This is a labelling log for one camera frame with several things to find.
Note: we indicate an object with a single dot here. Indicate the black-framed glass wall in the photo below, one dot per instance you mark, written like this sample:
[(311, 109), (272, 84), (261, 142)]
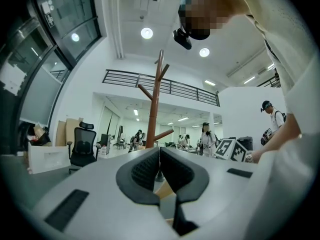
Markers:
[(37, 59)]

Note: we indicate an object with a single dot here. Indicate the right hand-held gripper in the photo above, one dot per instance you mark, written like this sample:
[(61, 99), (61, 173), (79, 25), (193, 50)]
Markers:
[(231, 150)]

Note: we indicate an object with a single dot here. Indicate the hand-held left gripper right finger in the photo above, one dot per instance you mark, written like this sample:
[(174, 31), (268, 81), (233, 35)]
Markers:
[(197, 181)]

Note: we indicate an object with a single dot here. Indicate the black mesh office chair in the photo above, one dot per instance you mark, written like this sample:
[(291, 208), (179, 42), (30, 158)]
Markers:
[(83, 144)]

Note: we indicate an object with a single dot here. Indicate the white ceiling pipes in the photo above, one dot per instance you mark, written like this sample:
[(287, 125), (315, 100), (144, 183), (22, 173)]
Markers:
[(117, 21)]

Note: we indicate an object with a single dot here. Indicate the black balcony railing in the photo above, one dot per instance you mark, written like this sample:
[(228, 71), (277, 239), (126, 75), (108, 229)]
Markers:
[(162, 84)]

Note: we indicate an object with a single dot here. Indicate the white low cabinet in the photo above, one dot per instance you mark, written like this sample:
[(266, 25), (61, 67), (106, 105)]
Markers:
[(47, 157)]

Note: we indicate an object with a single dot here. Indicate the black head-mounted camera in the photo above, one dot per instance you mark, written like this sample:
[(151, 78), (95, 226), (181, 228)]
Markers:
[(182, 39)]

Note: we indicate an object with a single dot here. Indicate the round ceiling light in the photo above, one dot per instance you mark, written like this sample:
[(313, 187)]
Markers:
[(204, 52), (146, 32)]

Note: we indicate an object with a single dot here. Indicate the pile of bags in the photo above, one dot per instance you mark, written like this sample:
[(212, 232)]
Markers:
[(35, 134)]

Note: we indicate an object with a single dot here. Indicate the person's right forearm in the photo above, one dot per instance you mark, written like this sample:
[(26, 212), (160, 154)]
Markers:
[(282, 134)]

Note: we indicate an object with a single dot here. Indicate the cardboard sheets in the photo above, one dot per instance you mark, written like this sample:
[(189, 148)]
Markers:
[(66, 132)]

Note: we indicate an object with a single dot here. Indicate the brown wooden coat stand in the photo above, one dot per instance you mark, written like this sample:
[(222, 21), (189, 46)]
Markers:
[(153, 114)]

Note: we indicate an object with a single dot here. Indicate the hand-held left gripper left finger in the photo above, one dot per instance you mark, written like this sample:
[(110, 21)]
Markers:
[(125, 179)]

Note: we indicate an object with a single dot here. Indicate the person's white shirt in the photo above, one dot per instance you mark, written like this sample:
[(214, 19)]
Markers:
[(287, 46)]

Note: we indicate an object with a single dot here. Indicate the black box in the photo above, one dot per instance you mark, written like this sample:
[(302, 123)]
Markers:
[(246, 142)]

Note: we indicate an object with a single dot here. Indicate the white foam board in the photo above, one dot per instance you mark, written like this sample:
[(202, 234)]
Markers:
[(11, 77)]

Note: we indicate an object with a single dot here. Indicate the person's head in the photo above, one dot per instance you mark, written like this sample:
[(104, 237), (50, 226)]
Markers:
[(200, 14)]

